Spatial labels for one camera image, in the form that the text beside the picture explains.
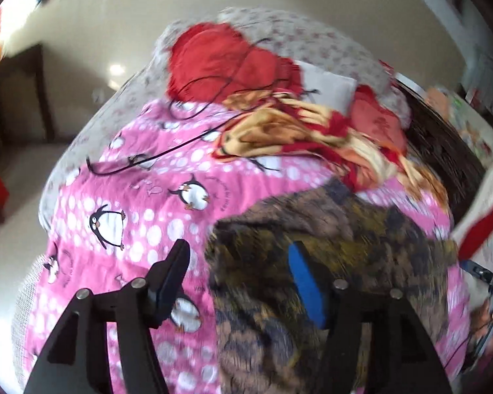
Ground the red and yellow blanket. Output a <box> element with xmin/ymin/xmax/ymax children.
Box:
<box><xmin>211</xmin><ymin>90</ymin><xmax>448</xmax><ymax>210</ymax></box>

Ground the floral print pillow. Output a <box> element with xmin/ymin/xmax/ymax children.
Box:
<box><xmin>154</xmin><ymin>6</ymin><xmax>411</xmax><ymax>124</ymax></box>

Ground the red heart-shaped ruffled pillow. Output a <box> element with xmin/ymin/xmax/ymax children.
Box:
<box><xmin>166</xmin><ymin>22</ymin><xmax>305</xmax><ymax>105</ymax></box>

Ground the white pillow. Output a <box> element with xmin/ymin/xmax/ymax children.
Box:
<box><xmin>296</xmin><ymin>61</ymin><xmax>358</xmax><ymax>113</ymax></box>

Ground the pink penguin print blanket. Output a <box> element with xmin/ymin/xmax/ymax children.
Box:
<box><xmin>25</xmin><ymin>98</ymin><xmax>473</xmax><ymax>394</ymax></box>

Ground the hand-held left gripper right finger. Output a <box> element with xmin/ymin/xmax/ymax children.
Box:
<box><xmin>288</xmin><ymin>241</ymin><xmax>453</xmax><ymax>394</ymax></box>

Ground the black cable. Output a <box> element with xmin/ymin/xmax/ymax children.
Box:
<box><xmin>85</xmin><ymin>37</ymin><xmax>325</xmax><ymax>177</ymax></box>

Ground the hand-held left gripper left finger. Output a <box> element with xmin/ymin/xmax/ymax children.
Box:
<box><xmin>22</xmin><ymin>239</ymin><xmax>192</xmax><ymax>394</ymax></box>

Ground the dark wooden table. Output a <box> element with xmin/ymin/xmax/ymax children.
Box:
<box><xmin>0</xmin><ymin>43</ymin><xmax>56</xmax><ymax>144</ymax></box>

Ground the floral bedsheet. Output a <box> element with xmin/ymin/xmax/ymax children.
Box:
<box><xmin>10</xmin><ymin>70</ymin><xmax>169</xmax><ymax>349</ymax></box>

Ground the dark floral patterned garment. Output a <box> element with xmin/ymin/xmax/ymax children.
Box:
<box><xmin>204</xmin><ymin>178</ymin><xmax>471</xmax><ymax>394</ymax></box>

